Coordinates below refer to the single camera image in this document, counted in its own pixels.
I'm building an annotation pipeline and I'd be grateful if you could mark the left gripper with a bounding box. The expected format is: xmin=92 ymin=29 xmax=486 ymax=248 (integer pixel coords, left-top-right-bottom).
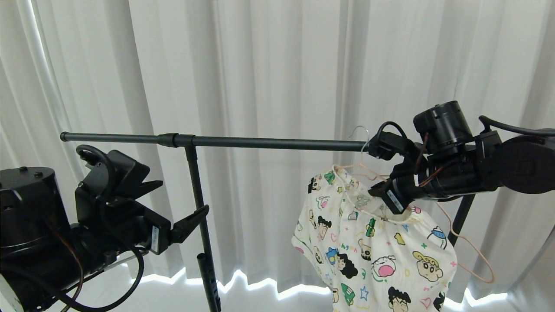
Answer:
xmin=69 ymin=180 xmax=210 ymax=279

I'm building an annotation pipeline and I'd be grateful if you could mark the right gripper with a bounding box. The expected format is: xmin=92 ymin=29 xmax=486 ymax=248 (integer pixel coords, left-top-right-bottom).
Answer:
xmin=382 ymin=158 xmax=497 ymax=215

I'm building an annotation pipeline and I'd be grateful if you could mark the pink clothes hanger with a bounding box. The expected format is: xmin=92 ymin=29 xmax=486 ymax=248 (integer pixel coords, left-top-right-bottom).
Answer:
xmin=333 ymin=126 xmax=393 ymax=182
xmin=435 ymin=200 xmax=496 ymax=285

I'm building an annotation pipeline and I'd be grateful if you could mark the cream printed garment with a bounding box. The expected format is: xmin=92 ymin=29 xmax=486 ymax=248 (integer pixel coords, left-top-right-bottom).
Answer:
xmin=291 ymin=166 xmax=458 ymax=312

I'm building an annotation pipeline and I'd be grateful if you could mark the black clothes rack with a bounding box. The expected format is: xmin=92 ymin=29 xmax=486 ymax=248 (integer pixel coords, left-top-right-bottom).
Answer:
xmin=60 ymin=131 xmax=476 ymax=312

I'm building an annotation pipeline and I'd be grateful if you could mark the white curtain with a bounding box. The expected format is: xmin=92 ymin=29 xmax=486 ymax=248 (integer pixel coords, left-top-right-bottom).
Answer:
xmin=0 ymin=0 xmax=555 ymax=304

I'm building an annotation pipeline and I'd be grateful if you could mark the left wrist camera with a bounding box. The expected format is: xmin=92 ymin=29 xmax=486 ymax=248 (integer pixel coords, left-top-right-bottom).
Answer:
xmin=75 ymin=149 xmax=151 ymax=213

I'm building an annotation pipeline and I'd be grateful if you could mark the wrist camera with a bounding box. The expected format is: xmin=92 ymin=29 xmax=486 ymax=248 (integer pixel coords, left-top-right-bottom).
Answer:
xmin=75 ymin=149 xmax=151 ymax=213
xmin=367 ymin=130 xmax=420 ymax=176

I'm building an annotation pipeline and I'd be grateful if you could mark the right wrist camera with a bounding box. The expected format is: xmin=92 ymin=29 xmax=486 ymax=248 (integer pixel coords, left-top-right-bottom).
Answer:
xmin=367 ymin=130 xmax=420 ymax=176

